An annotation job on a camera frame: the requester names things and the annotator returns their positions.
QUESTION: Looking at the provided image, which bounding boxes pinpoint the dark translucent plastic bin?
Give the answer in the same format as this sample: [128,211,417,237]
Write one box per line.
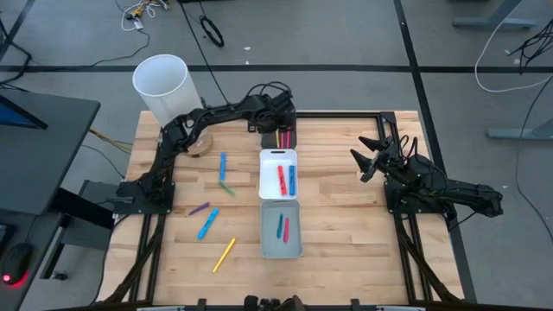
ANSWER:
[261,128,297,150]

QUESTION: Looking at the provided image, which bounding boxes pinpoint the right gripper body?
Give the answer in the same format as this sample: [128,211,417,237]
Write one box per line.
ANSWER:
[373,135,412,175]

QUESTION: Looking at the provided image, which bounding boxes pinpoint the thick red marker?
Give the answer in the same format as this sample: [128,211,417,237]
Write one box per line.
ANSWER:
[276,165,288,196]

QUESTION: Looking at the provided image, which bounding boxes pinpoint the black bulky device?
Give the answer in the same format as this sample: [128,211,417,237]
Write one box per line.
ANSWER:
[243,295,307,311]

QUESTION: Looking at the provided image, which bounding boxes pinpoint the white floor cable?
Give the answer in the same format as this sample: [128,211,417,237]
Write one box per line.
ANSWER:
[474,0,553,94]

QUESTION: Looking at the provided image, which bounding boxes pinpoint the purple marker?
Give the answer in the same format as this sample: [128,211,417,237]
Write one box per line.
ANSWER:
[188,201,211,217]

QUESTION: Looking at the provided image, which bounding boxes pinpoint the black aluminium rig frame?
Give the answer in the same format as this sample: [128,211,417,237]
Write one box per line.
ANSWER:
[97,110,466,311]

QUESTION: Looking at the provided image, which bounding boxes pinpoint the white plastic bin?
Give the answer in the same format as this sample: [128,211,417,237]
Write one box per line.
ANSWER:
[257,148,299,200]

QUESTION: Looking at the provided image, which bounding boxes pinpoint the light grey plastic bin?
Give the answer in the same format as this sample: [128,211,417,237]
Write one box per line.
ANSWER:
[258,199,303,259]

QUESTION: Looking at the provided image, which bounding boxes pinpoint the black cable coil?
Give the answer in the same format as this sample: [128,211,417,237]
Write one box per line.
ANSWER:
[199,15,226,48]

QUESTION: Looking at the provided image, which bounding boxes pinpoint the black cable bundle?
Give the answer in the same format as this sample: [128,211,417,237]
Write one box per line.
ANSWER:
[508,16,553,75]

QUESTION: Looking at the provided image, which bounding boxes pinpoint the monitor with blue screen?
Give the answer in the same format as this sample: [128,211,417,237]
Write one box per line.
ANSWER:
[0,94,48,130]

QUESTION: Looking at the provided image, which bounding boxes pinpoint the black computer mouse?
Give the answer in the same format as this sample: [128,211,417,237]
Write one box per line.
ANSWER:
[0,242,34,289]

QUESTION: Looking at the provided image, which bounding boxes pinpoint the black floor cable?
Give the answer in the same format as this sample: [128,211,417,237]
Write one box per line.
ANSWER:
[178,0,234,109]

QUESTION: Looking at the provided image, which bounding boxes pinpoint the grey desk foot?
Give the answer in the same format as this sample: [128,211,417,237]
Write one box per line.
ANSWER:
[451,0,540,31]
[486,117,553,142]

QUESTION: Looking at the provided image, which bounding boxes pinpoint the white cable with power strip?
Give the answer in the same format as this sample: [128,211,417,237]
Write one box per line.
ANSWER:
[119,0,170,33]

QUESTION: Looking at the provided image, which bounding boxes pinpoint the yellow wires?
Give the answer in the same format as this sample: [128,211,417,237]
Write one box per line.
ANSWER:
[88,127,134,156]

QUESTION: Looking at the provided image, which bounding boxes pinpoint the light blue marker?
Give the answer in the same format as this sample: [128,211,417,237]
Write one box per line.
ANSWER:
[197,208,220,240]

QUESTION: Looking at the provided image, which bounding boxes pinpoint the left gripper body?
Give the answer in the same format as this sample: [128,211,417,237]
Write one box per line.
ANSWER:
[247,89,298,134]

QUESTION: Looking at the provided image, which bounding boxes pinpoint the black desk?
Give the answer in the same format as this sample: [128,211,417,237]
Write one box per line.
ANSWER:
[0,88,116,311]

